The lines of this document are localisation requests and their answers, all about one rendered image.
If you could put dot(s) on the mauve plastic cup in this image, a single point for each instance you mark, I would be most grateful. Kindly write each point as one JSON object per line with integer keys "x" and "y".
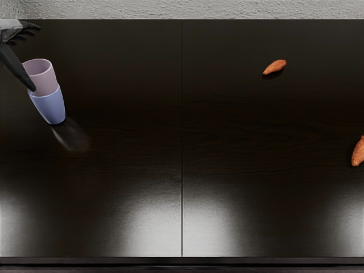
{"x": 41, "y": 75}

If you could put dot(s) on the periwinkle blue plastic cup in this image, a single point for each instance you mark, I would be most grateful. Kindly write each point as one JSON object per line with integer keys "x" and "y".
{"x": 51, "y": 106}

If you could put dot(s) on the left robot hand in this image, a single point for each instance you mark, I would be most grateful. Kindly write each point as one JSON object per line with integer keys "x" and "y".
{"x": 11, "y": 61}

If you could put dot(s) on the orange sweet potato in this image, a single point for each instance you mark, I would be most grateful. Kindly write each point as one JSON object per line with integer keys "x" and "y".
{"x": 274, "y": 66}
{"x": 359, "y": 152}

